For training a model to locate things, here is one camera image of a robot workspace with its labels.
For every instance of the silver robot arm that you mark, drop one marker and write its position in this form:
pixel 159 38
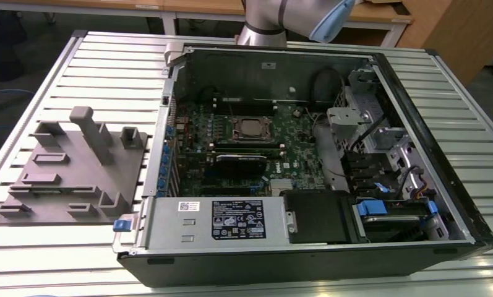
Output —
pixel 266 18

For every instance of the CPU socket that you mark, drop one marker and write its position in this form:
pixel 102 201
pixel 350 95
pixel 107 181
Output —
pixel 232 125

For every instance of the black graphics card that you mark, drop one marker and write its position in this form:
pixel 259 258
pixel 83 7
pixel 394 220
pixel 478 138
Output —
pixel 238 168

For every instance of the green motherboard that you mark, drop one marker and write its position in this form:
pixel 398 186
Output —
pixel 303 154

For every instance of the small silver heatsink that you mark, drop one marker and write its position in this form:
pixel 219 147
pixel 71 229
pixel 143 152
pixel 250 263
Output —
pixel 280 184

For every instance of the silver coin battery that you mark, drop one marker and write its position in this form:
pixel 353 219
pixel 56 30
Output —
pixel 295 112

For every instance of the silver power supply unit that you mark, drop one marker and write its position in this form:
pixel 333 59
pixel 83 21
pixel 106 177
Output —
pixel 167 229

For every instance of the perforated metal drive cage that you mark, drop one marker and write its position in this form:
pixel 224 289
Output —
pixel 370 99

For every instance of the blue plastic latch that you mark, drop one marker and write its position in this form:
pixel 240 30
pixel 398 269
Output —
pixel 122 226

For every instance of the black PC case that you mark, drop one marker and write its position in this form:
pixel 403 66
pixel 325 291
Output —
pixel 270 269

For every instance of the grey parts rack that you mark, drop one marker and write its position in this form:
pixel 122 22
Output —
pixel 84 185

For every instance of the silver hard disk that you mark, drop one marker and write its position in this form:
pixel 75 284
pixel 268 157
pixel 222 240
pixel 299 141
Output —
pixel 390 219

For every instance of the blue plastic clip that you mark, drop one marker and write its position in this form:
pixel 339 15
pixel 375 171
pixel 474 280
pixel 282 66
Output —
pixel 430 207

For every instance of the wooden cabinet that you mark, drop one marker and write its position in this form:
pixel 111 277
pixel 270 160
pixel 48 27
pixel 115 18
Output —
pixel 469 31

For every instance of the dark office chair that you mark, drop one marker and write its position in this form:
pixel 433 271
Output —
pixel 3 46

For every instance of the silver metal bracket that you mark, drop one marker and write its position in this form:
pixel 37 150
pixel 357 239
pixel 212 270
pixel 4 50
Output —
pixel 347 116

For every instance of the wooden desk white frame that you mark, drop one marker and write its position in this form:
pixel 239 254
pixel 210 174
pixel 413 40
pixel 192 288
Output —
pixel 390 15
pixel 84 2

